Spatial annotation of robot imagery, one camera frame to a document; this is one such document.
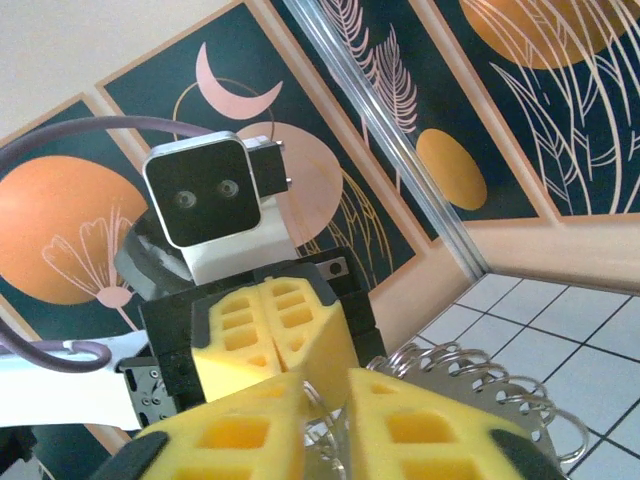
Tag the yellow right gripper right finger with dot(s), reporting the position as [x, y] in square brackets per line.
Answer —
[425, 440]

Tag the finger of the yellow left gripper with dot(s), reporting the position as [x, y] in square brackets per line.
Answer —
[315, 340]
[235, 350]

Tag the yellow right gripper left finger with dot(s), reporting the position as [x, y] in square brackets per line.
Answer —
[225, 440]

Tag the metal band of key rings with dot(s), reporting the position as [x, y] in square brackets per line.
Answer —
[450, 400]

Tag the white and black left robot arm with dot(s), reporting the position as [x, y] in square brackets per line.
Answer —
[65, 390]

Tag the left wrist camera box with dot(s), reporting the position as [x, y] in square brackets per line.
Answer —
[200, 190]

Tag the aluminium corner post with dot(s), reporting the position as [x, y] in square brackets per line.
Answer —
[398, 145]

